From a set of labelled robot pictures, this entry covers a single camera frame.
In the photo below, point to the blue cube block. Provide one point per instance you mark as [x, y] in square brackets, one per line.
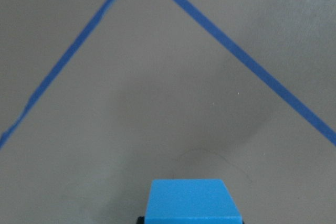
[190, 201]

